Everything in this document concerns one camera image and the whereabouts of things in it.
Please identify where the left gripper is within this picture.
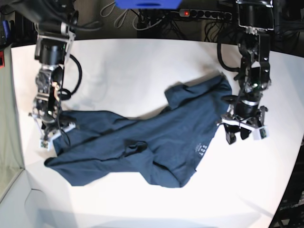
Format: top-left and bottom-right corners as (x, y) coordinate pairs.
(217, 99), (268, 145)

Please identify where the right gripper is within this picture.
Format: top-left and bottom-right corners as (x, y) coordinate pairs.
(28, 111), (76, 143)

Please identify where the dark blue t-shirt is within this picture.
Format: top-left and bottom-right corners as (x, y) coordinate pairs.
(44, 75), (232, 188)

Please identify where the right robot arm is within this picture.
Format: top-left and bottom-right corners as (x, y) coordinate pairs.
(10, 0), (79, 146)

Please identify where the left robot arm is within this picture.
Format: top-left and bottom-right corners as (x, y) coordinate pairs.
(217, 0), (274, 144)

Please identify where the red box at table edge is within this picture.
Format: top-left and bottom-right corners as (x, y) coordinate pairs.
(0, 51), (5, 68)

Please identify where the black power strip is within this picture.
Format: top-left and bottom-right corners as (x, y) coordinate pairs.
(179, 9), (232, 21)

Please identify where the blue plastic bin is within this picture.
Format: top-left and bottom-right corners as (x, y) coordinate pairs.
(115, 0), (182, 10)

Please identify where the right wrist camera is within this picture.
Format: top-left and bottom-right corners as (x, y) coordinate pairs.
(38, 139), (53, 151)

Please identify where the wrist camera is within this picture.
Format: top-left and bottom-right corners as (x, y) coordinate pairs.
(38, 139), (53, 151)
(252, 126), (269, 140)

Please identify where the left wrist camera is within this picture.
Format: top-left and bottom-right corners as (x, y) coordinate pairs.
(252, 126), (269, 140)

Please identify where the white looped cable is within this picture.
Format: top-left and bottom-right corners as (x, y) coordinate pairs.
(99, 4), (130, 28)

